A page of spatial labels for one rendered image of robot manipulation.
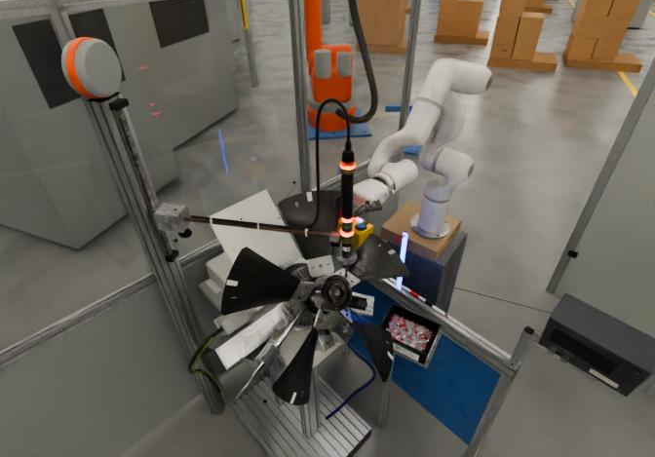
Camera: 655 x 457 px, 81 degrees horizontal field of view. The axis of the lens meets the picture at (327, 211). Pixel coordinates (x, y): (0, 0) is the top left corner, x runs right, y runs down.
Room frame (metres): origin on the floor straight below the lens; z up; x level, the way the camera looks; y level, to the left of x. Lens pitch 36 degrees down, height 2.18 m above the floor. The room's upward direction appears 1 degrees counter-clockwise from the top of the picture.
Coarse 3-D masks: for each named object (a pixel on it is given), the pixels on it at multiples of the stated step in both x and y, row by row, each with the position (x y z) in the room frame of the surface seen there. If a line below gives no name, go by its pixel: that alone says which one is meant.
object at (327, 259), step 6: (318, 258) 0.96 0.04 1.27; (324, 258) 0.96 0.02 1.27; (330, 258) 0.95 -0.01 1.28; (312, 264) 0.96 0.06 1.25; (318, 264) 0.95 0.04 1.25; (324, 264) 0.95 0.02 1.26; (330, 264) 0.94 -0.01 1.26; (312, 270) 0.94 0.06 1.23; (318, 270) 0.94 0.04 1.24; (324, 270) 0.93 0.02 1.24; (330, 270) 0.93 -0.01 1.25; (312, 276) 0.93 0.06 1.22; (318, 276) 0.93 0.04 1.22
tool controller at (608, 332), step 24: (576, 312) 0.73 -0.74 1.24; (600, 312) 0.72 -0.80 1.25; (552, 336) 0.72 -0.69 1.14; (576, 336) 0.67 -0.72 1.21; (600, 336) 0.65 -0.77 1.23; (624, 336) 0.65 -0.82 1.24; (648, 336) 0.64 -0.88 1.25; (576, 360) 0.67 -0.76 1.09; (600, 360) 0.62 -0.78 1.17; (624, 360) 0.59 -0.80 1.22; (648, 360) 0.58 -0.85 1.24; (624, 384) 0.58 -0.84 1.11
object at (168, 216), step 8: (160, 208) 1.09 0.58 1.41; (168, 208) 1.09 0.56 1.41; (176, 208) 1.09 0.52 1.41; (184, 208) 1.09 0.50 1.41; (160, 216) 1.05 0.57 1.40; (168, 216) 1.04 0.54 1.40; (176, 216) 1.04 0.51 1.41; (184, 216) 1.07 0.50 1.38; (160, 224) 1.05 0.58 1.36; (168, 224) 1.05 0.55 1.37; (176, 224) 1.04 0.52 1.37; (184, 224) 1.06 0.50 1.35
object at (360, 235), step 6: (354, 222) 1.41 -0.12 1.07; (360, 222) 1.41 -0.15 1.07; (354, 228) 1.37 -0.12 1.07; (366, 228) 1.37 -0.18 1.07; (372, 228) 1.38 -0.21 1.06; (354, 234) 1.34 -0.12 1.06; (360, 234) 1.33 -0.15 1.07; (366, 234) 1.36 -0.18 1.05; (354, 240) 1.34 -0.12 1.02; (360, 240) 1.32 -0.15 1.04; (354, 246) 1.34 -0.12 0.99
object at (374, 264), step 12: (372, 240) 1.15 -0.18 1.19; (360, 252) 1.08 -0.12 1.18; (372, 252) 1.08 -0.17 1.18; (384, 252) 1.09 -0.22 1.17; (396, 252) 1.11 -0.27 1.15; (360, 264) 1.02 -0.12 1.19; (372, 264) 1.02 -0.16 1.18; (384, 264) 1.03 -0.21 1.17; (396, 264) 1.05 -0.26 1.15; (360, 276) 0.95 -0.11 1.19; (372, 276) 0.96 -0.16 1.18; (384, 276) 0.98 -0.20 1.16; (396, 276) 0.99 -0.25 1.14; (408, 276) 1.02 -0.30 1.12
